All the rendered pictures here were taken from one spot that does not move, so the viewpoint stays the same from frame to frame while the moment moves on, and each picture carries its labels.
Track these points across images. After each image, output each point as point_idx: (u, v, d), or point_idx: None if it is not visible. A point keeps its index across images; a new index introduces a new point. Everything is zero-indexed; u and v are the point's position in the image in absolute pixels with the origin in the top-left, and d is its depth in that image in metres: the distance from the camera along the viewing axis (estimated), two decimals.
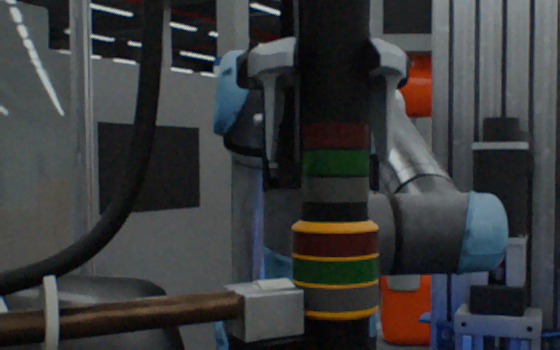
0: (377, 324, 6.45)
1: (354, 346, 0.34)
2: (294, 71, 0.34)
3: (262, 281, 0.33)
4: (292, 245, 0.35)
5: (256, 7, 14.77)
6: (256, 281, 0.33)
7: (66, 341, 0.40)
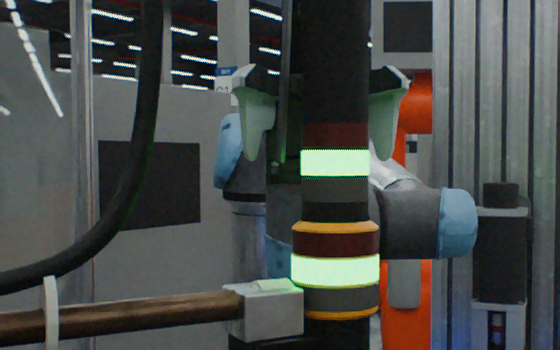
0: (377, 336, 6.45)
1: (354, 346, 0.34)
2: (280, 71, 0.34)
3: (262, 281, 0.33)
4: (292, 245, 0.35)
5: (256, 12, 14.77)
6: (256, 281, 0.33)
7: None
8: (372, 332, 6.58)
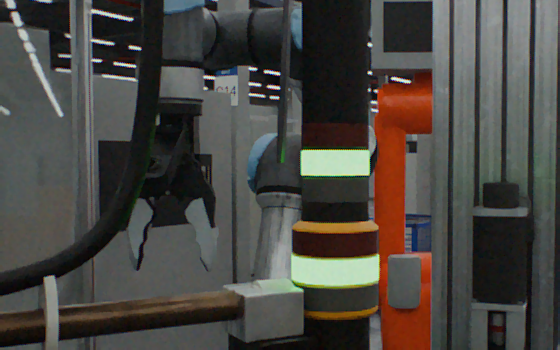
0: (377, 336, 6.45)
1: (354, 346, 0.34)
2: (280, 71, 0.34)
3: (262, 281, 0.33)
4: (292, 245, 0.35)
5: None
6: (256, 281, 0.33)
7: None
8: (372, 332, 6.58)
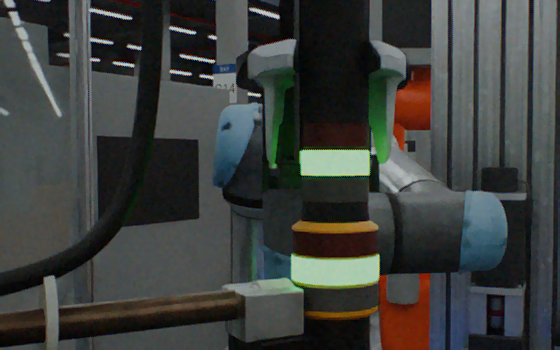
0: (376, 333, 6.45)
1: (354, 346, 0.34)
2: None
3: (262, 281, 0.33)
4: (292, 245, 0.35)
5: (255, 11, 14.77)
6: (256, 281, 0.33)
7: None
8: (371, 329, 6.58)
